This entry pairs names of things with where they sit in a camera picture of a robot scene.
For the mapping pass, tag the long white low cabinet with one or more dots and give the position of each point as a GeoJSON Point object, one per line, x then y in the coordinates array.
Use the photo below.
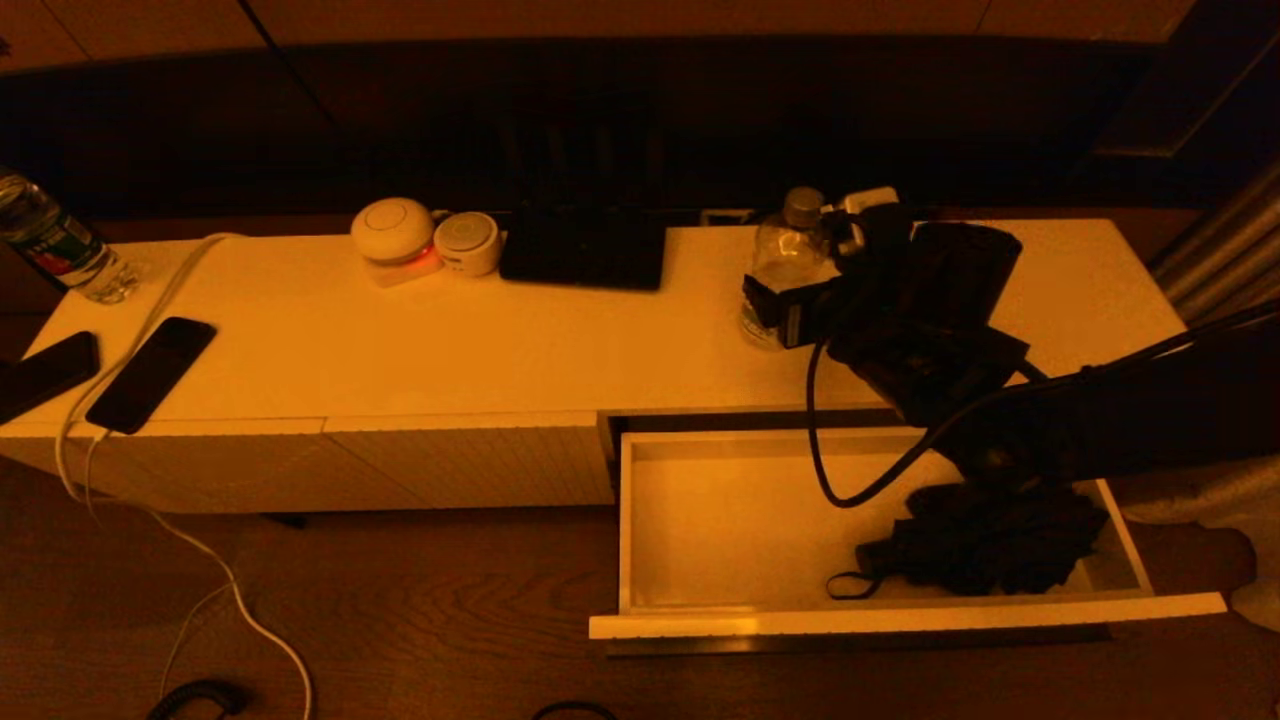
{"type": "Point", "coordinates": [500, 350]}

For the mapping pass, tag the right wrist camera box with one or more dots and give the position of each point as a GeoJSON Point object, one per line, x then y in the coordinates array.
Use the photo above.
{"type": "Point", "coordinates": [780, 310]}

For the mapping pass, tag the black smartphone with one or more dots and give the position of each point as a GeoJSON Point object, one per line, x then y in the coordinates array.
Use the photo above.
{"type": "Point", "coordinates": [40, 372]}
{"type": "Point", "coordinates": [150, 372]}

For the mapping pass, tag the white ribbed cabinet door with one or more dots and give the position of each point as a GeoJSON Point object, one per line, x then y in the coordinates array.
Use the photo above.
{"type": "Point", "coordinates": [480, 460]}
{"type": "Point", "coordinates": [200, 465]}

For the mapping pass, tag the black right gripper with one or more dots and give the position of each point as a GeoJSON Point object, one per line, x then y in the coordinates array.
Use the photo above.
{"type": "Point", "coordinates": [930, 310]}

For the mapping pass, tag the pale pleated curtain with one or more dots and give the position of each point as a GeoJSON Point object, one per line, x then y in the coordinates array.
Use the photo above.
{"type": "Point", "coordinates": [1230, 260]}

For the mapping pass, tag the labelled plastic water bottle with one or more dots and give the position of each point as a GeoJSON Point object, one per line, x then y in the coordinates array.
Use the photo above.
{"type": "Point", "coordinates": [55, 245]}

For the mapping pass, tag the large white round device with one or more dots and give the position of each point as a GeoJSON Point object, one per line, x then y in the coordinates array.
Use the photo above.
{"type": "Point", "coordinates": [392, 232]}

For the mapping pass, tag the wall socket plate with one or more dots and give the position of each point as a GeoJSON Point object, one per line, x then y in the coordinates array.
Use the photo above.
{"type": "Point", "coordinates": [725, 215]}

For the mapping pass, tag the clear bottle with grey cap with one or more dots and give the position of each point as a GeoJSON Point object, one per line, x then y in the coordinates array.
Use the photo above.
{"type": "Point", "coordinates": [785, 250]}

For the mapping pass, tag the white ribbed drawer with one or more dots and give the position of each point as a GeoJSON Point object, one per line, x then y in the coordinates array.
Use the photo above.
{"type": "Point", "coordinates": [720, 530]}

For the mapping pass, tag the small white round speaker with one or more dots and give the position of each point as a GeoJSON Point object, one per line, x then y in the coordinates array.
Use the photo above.
{"type": "Point", "coordinates": [467, 243]}

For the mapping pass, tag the black umbrella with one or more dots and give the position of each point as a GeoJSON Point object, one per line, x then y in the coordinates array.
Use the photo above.
{"type": "Point", "coordinates": [1000, 540]}

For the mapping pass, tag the flat black set-top box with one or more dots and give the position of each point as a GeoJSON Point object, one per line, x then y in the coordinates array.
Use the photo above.
{"type": "Point", "coordinates": [582, 250]}

